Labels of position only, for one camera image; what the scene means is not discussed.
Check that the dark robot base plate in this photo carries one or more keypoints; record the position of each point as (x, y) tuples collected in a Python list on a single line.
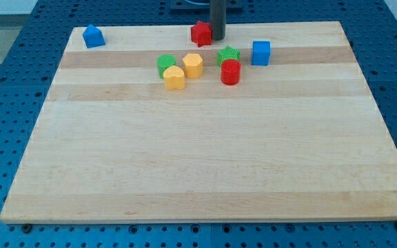
[(187, 5)]

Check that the blue cube block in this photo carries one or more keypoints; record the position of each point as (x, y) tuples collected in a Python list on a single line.
[(261, 51)]

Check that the red cylinder block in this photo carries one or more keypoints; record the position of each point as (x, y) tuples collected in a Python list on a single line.
[(230, 72)]

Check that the green cylinder block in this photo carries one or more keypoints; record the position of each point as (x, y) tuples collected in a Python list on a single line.
[(163, 62)]

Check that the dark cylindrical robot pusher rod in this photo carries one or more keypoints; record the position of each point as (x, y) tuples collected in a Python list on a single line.
[(218, 19)]

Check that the yellow hexagon block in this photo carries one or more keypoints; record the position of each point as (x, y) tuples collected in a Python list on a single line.
[(193, 65)]

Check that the yellow heart block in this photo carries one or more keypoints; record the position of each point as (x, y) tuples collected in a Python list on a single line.
[(174, 78)]

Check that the red star block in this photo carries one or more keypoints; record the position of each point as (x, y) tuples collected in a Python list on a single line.
[(201, 34)]

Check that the green star block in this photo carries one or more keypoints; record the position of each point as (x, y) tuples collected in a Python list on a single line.
[(227, 53)]

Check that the light wooden board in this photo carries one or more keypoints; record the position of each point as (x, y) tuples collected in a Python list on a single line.
[(299, 140)]

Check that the blue house-shaped block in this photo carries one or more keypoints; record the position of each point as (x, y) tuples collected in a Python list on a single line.
[(93, 37)]

